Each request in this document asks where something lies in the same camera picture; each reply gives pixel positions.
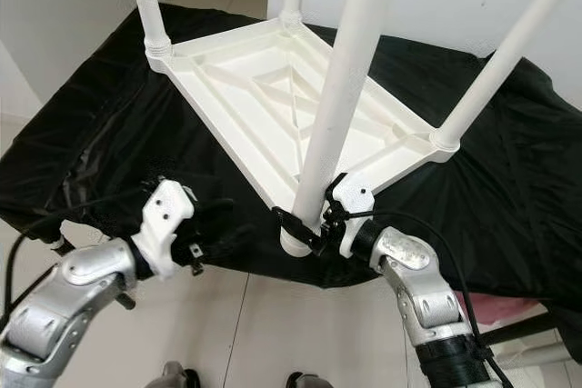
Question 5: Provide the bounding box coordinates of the white plastic table top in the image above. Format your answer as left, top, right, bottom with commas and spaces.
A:
145, 13, 465, 259

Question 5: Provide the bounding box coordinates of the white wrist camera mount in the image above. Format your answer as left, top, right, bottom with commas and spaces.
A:
326, 172, 378, 261
126, 178, 198, 284

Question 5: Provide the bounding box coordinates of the grey robot left foot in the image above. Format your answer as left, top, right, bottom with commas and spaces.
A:
158, 360, 202, 388

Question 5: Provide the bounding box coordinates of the grey robot foot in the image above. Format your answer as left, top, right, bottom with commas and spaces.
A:
286, 371, 334, 388
158, 360, 202, 388

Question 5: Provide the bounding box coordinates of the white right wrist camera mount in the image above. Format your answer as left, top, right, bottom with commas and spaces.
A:
326, 172, 378, 261

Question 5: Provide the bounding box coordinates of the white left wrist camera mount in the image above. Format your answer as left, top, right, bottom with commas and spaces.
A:
126, 178, 198, 284

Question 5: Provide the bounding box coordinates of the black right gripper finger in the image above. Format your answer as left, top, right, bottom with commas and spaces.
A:
270, 205, 326, 254

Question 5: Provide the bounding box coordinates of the grey robot right foot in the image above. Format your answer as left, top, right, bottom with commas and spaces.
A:
286, 371, 334, 388

